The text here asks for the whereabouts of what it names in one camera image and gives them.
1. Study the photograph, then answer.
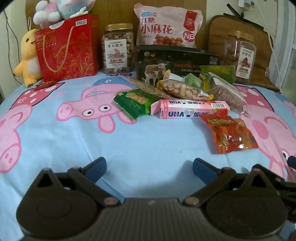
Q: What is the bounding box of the pink candy box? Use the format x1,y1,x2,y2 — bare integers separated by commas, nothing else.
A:
150,99,230,120

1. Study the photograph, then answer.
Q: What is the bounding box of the red envelope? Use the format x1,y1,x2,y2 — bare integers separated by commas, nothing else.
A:
35,80,61,91

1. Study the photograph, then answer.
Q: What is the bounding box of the green cracker packet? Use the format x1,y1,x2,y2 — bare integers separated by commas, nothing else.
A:
113,90,160,120

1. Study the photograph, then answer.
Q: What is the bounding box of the clear peanut packet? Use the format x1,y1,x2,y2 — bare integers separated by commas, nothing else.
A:
157,79,214,100

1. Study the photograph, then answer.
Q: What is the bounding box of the clear packet of ridged wafers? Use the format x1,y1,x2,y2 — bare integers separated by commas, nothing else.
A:
208,73,250,116

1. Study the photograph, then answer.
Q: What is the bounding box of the black box with sheep print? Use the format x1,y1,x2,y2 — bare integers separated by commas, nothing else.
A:
134,45,219,87

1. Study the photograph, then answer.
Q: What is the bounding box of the white wall charger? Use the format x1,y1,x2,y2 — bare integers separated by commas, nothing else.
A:
238,0,258,11

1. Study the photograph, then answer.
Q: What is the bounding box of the long brown biscuit packet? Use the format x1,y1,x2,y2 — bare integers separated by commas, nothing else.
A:
122,76,171,100

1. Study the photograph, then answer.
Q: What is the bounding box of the white cable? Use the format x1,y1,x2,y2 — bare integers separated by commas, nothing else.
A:
255,0,279,78

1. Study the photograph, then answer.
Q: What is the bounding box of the yellow-green snack bag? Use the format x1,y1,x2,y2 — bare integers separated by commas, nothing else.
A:
199,65,236,84

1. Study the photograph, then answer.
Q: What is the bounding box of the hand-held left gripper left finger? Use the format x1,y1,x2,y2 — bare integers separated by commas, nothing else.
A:
32,157,122,208

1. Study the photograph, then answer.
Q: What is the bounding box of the yellow duck plush toy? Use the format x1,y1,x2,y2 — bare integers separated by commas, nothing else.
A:
14,29,43,88

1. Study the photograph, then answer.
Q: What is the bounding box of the brown seat cushion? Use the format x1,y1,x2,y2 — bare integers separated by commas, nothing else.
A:
207,15,281,92

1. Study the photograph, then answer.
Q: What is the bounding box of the clear jar of cashews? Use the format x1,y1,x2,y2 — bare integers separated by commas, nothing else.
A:
100,23,135,74

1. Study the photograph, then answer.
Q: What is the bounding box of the pig printed blue blanket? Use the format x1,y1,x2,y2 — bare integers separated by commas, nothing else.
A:
0,71,296,232

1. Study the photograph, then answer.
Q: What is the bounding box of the black cable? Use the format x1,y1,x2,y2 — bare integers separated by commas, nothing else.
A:
4,9,23,84

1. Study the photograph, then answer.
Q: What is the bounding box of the clear jar of pecans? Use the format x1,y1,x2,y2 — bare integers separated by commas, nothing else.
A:
222,30,257,85

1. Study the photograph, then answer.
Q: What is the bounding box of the pink and blue plush toy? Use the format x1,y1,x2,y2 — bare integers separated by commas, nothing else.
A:
33,0,96,30

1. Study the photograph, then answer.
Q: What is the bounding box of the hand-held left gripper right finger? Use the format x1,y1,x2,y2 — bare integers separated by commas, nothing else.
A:
184,158,275,207

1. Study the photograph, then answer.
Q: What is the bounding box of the large pink snack bag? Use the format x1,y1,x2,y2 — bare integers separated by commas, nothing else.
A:
134,3,204,49

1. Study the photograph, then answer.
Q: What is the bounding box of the glass door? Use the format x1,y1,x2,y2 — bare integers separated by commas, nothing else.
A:
273,14,296,95

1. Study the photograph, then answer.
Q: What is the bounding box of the red spicy snack packet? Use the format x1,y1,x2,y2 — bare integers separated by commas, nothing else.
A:
200,113,259,154

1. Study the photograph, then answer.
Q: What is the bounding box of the red gift bag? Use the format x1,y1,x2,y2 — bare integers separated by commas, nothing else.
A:
35,14,100,82

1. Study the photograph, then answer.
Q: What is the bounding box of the light green snack packet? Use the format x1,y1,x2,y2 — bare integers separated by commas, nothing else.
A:
183,73,204,89

